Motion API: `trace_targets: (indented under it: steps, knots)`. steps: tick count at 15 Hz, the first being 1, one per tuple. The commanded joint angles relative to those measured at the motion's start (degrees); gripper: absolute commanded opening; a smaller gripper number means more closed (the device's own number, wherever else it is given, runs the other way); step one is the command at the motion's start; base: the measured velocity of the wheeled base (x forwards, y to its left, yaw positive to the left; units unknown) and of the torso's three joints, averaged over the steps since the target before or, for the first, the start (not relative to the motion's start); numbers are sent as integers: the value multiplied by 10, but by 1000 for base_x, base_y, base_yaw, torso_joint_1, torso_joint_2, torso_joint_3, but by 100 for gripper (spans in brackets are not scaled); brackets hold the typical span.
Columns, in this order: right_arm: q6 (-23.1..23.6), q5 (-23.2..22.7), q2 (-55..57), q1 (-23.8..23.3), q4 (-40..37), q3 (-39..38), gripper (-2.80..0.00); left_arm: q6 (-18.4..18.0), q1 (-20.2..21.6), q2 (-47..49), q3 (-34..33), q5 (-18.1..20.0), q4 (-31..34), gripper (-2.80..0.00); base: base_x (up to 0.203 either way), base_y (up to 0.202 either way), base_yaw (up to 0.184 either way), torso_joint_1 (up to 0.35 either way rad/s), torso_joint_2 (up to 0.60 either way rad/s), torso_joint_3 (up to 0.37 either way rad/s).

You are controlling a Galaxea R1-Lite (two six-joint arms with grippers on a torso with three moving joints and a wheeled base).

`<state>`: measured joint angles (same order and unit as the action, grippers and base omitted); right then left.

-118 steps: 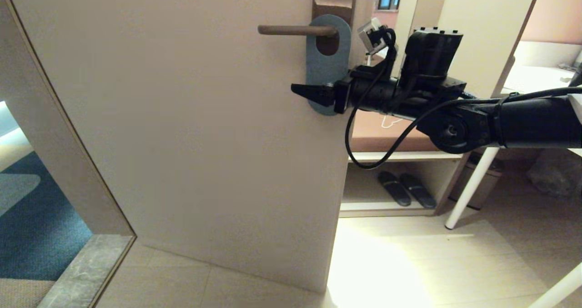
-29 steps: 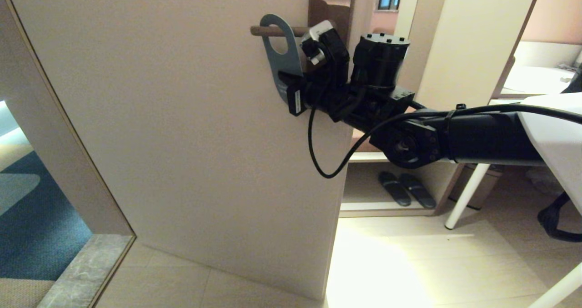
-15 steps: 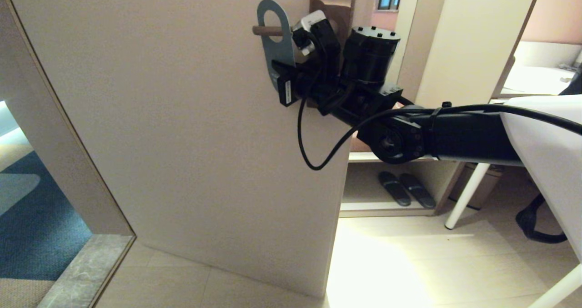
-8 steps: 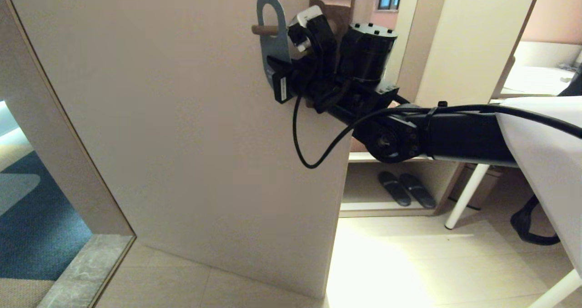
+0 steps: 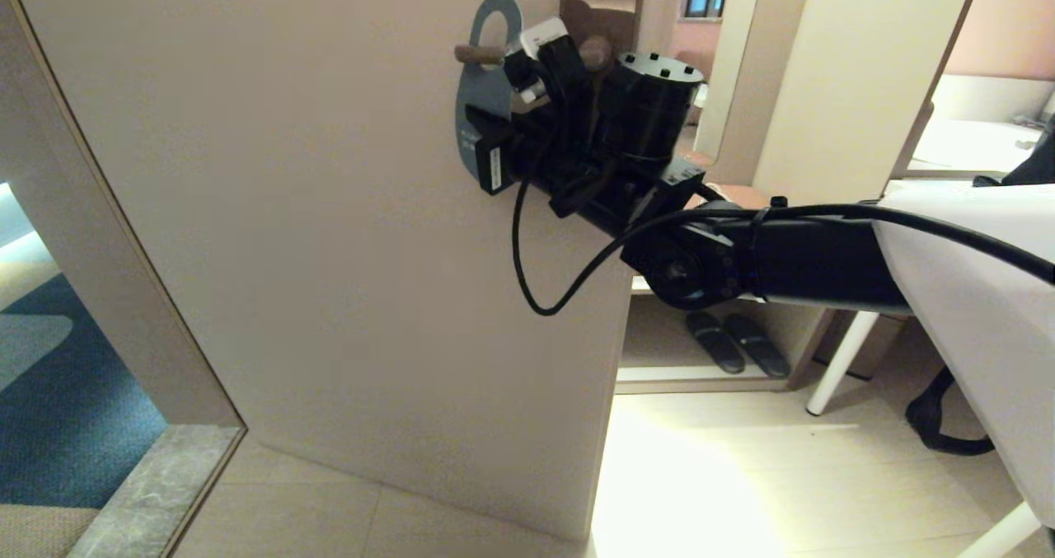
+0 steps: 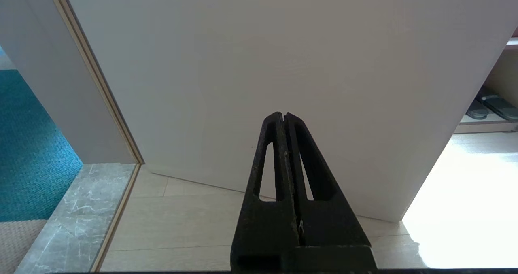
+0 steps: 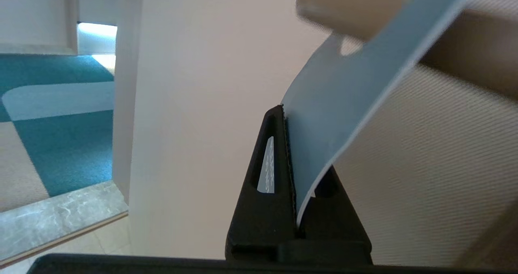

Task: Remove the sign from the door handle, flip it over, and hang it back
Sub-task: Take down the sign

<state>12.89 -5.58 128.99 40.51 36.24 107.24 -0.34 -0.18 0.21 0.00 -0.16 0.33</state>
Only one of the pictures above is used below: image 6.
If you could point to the grey marble door threshold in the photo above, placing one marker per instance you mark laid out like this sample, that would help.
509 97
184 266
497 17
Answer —
81 209

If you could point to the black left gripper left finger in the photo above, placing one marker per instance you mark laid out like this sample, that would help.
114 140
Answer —
263 233

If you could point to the beige wooden door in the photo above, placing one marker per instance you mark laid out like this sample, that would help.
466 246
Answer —
283 63

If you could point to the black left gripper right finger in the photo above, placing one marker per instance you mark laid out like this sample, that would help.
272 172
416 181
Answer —
327 225

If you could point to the dark slipper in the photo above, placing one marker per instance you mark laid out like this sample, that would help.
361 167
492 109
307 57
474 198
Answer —
502 107
477 112

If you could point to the beige wardrobe shelf unit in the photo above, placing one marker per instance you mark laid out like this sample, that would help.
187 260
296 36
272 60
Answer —
506 75

